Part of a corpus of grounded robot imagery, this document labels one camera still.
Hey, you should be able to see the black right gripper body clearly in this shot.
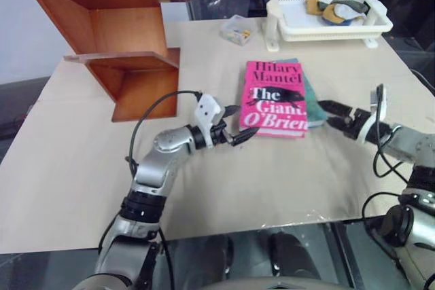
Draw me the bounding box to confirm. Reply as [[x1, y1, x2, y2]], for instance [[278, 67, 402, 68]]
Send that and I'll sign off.
[[342, 107, 367, 140]]

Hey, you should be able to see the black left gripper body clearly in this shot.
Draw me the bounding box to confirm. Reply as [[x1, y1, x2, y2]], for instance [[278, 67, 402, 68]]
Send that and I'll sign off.
[[209, 117, 236, 147]]

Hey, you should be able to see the teal book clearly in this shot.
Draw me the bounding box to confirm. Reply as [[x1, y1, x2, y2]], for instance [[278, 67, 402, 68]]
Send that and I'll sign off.
[[281, 57, 329, 128]]

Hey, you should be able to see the pink Giant O'Brien book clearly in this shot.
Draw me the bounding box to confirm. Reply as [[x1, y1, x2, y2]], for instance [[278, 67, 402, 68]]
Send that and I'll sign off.
[[237, 60, 309, 139]]

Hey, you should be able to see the wooden bookshelf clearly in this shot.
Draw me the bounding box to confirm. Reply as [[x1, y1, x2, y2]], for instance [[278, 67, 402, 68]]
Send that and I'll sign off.
[[13, 0, 181, 123]]

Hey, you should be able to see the small clear plastic box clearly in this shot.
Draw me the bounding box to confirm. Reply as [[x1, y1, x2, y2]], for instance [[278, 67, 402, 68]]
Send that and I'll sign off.
[[219, 14, 259, 46]]

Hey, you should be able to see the yellow cloth piece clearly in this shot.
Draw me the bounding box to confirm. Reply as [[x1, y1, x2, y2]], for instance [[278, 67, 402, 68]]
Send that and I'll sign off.
[[321, 4, 345, 25], [304, 0, 322, 16]]

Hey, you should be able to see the white plastic basket rack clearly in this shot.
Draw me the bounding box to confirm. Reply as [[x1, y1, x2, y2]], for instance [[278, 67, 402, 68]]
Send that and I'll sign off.
[[264, 0, 394, 50]]

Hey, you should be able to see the grey green cloth piece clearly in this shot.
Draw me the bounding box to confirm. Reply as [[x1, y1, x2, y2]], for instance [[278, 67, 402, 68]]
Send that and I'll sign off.
[[342, 0, 370, 16]]

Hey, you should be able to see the grey robot torso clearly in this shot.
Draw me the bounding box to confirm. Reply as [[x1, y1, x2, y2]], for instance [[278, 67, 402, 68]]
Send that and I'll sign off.
[[200, 276, 361, 290]]

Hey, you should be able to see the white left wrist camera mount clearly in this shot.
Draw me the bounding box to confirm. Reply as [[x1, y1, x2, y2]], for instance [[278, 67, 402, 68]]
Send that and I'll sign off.
[[194, 94, 225, 150]]

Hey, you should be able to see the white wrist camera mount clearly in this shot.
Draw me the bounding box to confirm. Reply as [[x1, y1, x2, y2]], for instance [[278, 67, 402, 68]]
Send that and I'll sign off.
[[194, 94, 225, 150], [355, 83, 389, 145]]

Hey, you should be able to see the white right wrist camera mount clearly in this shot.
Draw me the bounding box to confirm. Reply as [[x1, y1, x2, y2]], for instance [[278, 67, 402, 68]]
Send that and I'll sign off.
[[355, 83, 389, 145]]

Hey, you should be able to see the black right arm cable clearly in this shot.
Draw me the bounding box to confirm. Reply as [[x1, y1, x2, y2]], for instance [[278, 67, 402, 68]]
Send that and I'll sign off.
[[362, 82, 414, 219]]

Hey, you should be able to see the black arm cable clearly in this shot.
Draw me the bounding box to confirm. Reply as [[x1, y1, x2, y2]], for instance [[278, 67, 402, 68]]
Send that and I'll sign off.
[[124, 90, 205, 175], [362, 82, 414, 219]]

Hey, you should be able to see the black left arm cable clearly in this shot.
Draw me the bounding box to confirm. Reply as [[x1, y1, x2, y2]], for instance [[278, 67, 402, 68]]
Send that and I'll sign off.
[[124, 90, 205, 175]]

